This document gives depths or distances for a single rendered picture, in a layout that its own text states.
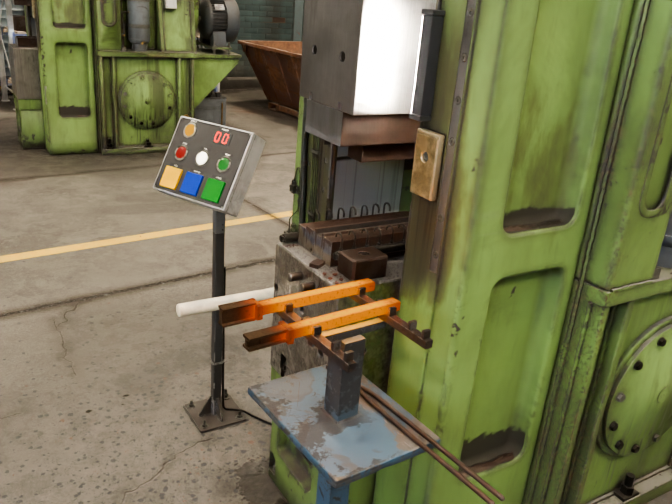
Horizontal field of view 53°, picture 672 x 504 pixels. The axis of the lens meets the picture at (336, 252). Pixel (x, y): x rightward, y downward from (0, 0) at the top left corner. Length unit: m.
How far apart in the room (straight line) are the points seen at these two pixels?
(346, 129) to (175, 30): 5.11
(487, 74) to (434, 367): 0.79
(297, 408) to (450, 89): 0.86
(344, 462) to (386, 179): 1.10
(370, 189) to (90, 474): 1.41
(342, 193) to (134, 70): 4.70
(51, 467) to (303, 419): 1.30
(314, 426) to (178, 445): 1.19
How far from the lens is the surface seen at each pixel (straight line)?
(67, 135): 6.77
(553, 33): 1.78
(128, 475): 2.63
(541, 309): 2.06
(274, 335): 1.42
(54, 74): 6.65
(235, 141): 2.31
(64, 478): 2.66
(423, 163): 1.75
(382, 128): 1.92
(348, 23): 1.82
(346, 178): 2.22
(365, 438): 1.61
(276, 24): 11.33
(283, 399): 1.71
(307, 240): 2.06
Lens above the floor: 1.68
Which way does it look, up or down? 22 degrees down
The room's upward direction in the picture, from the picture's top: 5 degrees clockwise
